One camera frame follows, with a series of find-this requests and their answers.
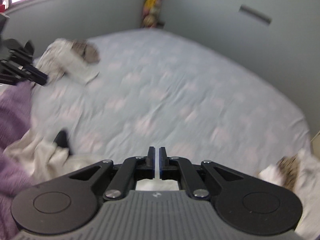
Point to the white fluffy folded garment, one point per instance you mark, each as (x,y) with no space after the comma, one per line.
(307,189)

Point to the purple fuzzy garment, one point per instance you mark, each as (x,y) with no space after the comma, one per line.
(15,122)

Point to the blue pink-dotted bed blanket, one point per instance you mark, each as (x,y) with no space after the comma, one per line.
(158,89)

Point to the grey wall vent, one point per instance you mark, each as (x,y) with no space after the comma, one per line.
(255,14)

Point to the brown taupe garment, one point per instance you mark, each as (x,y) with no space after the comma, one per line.
(86,50)

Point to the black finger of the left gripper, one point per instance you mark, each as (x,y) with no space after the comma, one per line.
(61,140)
(35,75)

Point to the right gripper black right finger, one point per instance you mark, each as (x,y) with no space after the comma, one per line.
(244,202)

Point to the cream long sleeve garment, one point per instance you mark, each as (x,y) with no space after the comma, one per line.
(59,60)

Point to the brown striped garment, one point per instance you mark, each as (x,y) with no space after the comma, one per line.
(289,170)

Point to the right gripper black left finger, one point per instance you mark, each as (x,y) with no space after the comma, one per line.
(69,202)

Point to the cream white t-shirt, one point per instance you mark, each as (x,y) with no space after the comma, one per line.
(43,160)

